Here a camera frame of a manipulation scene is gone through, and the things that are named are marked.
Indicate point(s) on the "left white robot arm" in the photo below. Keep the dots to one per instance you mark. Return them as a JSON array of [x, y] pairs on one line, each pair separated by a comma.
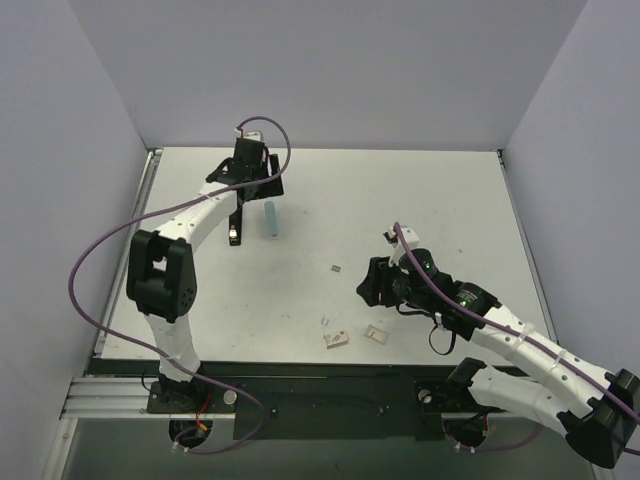
[[161, 276]]

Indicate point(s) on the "black stapler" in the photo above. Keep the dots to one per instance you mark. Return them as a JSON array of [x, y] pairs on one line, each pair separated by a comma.
[[235, 224]]

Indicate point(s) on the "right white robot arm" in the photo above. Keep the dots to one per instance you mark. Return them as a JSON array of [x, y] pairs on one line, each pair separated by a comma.
[[595, 410]]

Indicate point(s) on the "open white staple box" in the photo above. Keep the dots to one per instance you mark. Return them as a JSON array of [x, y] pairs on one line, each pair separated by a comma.
[[376, 334]]

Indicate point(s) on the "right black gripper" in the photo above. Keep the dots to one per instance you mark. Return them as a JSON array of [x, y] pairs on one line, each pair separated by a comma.
[[375, 288]]

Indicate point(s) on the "aluminium frame rail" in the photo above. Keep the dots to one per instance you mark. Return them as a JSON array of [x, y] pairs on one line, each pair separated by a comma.
[[125, 396]]

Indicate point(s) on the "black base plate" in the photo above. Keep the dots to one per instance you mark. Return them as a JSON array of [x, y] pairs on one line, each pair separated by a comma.
[[302, 402]]

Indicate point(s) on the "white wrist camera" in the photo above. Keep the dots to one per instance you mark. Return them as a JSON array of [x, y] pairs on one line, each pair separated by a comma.
[[400, 239], [252, 135]]

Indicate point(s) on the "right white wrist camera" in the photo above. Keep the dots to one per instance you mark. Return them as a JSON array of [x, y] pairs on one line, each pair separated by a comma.
[[400, 239]]

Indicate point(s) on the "staple box with red dot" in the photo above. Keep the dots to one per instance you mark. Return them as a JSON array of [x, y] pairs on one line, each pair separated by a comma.
[[336, 339]]

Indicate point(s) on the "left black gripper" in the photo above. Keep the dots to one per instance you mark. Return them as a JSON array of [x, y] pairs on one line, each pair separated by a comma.
[[245, 187]]

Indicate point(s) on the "blue and white stapler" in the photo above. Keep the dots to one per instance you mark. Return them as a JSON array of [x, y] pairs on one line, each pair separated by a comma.
[[271, 217]]

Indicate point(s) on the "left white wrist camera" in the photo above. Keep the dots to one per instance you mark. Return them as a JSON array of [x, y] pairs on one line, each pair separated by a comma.
[[252, 135]]

